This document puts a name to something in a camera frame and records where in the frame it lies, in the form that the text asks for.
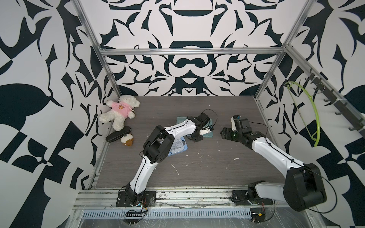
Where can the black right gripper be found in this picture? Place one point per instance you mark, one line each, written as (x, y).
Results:
(225, 133)

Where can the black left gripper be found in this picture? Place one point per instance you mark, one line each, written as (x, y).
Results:
(195, 139)

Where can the teal transparent ruler set case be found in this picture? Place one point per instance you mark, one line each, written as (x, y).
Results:
(181, 119)

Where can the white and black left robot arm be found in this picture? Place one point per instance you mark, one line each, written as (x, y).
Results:
(157, 147)

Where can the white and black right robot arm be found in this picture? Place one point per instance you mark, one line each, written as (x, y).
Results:
(303, 187)

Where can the blue ruler set case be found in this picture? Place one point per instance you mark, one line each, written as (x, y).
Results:
(178, 146)

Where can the small brown white plush toy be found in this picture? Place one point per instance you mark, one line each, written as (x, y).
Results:
(127, 140)

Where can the white teddy bear pink shirt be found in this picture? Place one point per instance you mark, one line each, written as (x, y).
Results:
(120, 111)

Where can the black glasses case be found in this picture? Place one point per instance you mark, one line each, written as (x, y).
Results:
(118, 134)

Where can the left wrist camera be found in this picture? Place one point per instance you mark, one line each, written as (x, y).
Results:
(207, 132)

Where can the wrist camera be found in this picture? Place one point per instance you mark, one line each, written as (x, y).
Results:
(207, 132)
(235, 120)

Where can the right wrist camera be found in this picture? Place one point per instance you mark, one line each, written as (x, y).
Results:
(235, 120)

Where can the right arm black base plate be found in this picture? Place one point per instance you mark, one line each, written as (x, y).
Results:
(248, 198)

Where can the yellow black connector with cables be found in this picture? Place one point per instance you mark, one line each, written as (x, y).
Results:
(258, 216)

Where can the black wall hook rail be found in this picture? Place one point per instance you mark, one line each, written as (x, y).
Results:
(333, 97)

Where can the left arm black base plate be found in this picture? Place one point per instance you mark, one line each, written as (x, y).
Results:
(126, 199)

